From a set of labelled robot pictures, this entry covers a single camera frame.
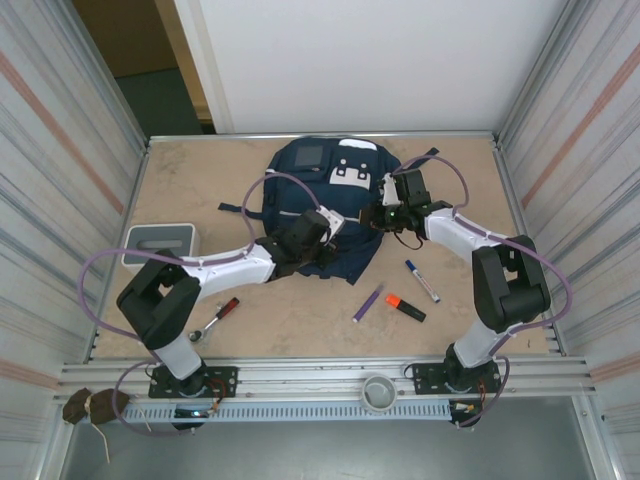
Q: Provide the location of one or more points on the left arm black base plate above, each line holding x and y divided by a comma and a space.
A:
225, 380

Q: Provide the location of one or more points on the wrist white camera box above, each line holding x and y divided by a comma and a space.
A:
332, 219
391, 190

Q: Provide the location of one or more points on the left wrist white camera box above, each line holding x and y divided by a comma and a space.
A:
332, 219

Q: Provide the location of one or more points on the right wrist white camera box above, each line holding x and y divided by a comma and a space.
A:
391, 190

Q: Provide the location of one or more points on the navy blue backpack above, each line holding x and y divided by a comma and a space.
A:
350, 250

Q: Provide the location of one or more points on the thin aluminium table edge rail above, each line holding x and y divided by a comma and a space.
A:
225, 136

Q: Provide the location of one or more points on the brown cloth bundle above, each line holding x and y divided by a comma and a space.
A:
100, 406

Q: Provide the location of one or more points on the grey white tissue box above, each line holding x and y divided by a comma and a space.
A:
160, 235

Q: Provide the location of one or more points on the blue white marker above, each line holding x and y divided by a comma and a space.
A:
421, 281

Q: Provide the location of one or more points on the grey round cup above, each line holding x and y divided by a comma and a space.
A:
379, 394

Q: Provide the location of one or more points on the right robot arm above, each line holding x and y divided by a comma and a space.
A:
510, 290

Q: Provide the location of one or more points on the wide aluminium mounting rail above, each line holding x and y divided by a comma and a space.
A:
310, 372

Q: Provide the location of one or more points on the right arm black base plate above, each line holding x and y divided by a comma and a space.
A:
425, 377

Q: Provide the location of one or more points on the purple pen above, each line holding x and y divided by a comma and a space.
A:
369, 302

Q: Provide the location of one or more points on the orange black highlighter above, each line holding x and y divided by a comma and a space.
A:
407, 310

